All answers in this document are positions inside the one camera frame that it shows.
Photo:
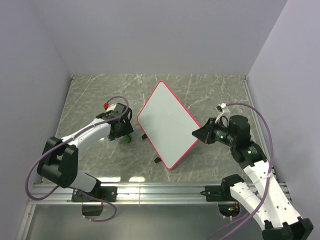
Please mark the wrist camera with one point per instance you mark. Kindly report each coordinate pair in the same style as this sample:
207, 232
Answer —
223, 110
109, 107

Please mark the aluminium rail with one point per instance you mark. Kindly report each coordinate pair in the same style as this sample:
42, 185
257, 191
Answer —
169, 193

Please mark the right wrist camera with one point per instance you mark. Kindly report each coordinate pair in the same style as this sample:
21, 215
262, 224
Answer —
223, 110

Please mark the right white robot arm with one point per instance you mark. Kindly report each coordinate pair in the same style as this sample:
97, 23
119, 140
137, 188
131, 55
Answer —
272, 210

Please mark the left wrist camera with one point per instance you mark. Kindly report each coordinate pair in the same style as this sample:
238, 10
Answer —
109, 107

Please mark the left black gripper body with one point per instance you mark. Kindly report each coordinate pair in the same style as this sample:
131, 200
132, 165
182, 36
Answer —
125, 128

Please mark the wire whiteboard stand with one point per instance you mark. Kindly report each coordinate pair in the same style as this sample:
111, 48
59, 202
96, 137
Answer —
157, 158

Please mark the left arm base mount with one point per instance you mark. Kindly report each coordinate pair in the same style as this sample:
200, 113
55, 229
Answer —
93, 203

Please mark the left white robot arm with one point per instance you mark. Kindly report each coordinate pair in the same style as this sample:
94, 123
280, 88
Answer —
60, 157

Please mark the green whiteboard eraser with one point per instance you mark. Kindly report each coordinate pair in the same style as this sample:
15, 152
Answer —
127, 138

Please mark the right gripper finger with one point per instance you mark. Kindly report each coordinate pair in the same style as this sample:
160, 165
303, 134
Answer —
201, 134
207, 126

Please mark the pink framed whiteboard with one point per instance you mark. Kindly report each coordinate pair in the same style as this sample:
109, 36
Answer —
168, 125

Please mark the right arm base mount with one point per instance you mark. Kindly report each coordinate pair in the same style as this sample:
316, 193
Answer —
227, 205

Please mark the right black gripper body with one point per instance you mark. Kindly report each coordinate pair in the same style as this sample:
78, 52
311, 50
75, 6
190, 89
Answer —
217, 132

